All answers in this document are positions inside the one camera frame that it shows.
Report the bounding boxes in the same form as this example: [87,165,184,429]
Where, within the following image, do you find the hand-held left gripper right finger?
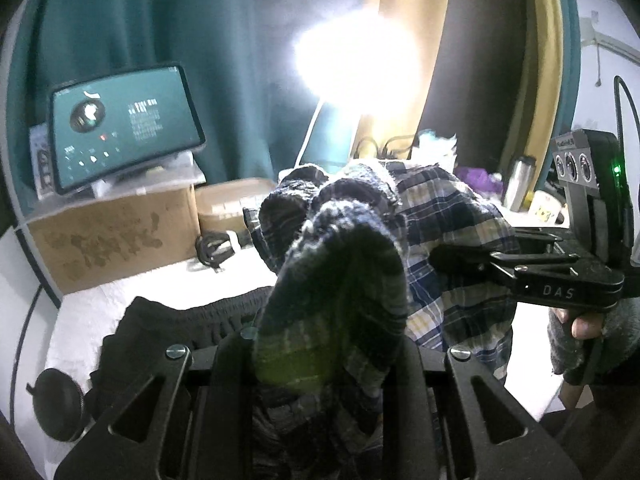
[382,335,587,480]

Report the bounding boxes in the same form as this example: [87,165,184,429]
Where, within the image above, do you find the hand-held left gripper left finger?
[54,327,261,480]

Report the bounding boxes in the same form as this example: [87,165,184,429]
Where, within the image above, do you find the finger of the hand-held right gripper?
[429,229,572,282]

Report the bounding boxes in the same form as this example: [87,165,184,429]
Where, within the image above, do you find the plaid pants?
[242,160,521,480]

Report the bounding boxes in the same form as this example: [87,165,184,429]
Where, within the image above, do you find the person's right forearm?
[560,360,640,461]

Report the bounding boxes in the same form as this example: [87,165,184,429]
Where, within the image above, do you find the black pants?
[87,282,276,426]

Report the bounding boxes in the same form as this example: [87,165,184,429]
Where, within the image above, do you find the person's right hand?
[547,304,640,387]

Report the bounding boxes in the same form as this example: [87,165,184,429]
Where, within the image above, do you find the white cartoon mug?
[529,191,568,226]

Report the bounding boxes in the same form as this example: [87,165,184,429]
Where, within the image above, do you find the purple cloth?
[457,166,503,196]

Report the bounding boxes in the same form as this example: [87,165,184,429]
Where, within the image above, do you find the steel tumbler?
[502,155,537,213]

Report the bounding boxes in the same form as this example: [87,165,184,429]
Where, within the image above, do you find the brown lunch box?
[194,177,278,248]

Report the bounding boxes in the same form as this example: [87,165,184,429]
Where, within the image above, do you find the cardboard box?
[25,182,201,296]

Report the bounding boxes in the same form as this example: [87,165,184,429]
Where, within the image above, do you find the black round case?
[27,367,87,443]

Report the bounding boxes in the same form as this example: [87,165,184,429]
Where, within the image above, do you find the clear tablet stand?
[90,152,207,198]

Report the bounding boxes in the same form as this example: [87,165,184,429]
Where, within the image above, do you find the teal curtain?
[10,0,371,196]
[552,0,583,136]

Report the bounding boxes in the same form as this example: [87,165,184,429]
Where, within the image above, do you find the white desk lamp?
[292,7,423,166]

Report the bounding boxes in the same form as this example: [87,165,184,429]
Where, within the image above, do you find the tablet with teal screen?
[47,62,207,196]

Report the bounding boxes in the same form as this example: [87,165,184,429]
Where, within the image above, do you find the coiled black cable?
[196,230,241,273]

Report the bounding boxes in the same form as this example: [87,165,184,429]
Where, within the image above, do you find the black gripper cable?
[612,75,640,156]

